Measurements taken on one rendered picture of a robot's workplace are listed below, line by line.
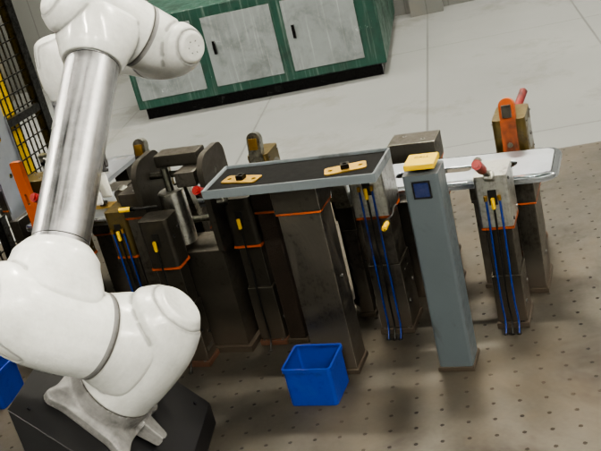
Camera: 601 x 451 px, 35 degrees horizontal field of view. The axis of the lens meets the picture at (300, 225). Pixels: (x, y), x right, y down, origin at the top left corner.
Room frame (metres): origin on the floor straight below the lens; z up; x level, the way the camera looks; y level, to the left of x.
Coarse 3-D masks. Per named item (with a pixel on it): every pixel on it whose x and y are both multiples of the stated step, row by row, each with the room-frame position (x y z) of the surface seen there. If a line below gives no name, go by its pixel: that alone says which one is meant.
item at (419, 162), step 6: (414, 156) 1.72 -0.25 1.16; (420, 156) 1.71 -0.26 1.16; (426, 156) 1.71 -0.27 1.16; (432, 156) 1.70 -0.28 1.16; (438, 156) 1.71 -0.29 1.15; (408, 162) 1.70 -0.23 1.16; (414, 162) 1.69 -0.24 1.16; (420, 162) 1.68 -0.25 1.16; (426, 162) 1.67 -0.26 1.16; (432, 162) 1.67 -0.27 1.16; (408, 168) 1.68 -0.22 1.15; (414, 168) 1.68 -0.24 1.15; (420, 168) 1.67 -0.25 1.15; (426, 168) 1.67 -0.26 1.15
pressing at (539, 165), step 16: (448, 160) 2.08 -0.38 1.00; (464, 160) 2.06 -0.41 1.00; (512, 160) 1.98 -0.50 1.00; (528, 160) 1.96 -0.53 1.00; (544, 160) 1.93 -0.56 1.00; (560, 160) 1.93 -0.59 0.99; (448, 176) 1.98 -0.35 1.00; (464, 176) 1.96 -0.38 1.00; (528, 176) 1.86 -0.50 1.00; (544, 176) 1.85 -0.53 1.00; (112, 192) 2.48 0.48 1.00; (400, 192) 1.97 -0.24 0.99; (96, 224) 2.28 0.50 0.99
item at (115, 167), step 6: (120, 156) 2.82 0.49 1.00; (126, 156) 2.81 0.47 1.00; (132, 156) 2.79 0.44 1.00; (108, 162) 2.79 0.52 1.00; (114, 162) 2.77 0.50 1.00; (120, 162) 2.76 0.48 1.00; (126, 162) 2.74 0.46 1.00; (132, 162) 2.76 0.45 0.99; (108, 168) 2.72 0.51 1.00; (114, 168) 2.70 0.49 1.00; (120, 168) 2.69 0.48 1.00; (108, 174) 2.66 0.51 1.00; (114, 174) 2.65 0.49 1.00; (108, 180) 2.62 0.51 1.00
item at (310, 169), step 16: (304, 160) 1.86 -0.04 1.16; (320, 160) 1.84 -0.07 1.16; (336, 160) 1.81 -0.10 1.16; (352, 160) 1.79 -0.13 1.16; (368, 160) 1.76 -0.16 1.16; (224, 176) 1.89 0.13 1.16; (272, 176) 1.81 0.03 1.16; (288, 176) 1.79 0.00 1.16; (304, 176) 1.76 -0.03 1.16; (320, 176) 1.74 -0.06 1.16; (336, 176) 1.72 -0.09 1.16
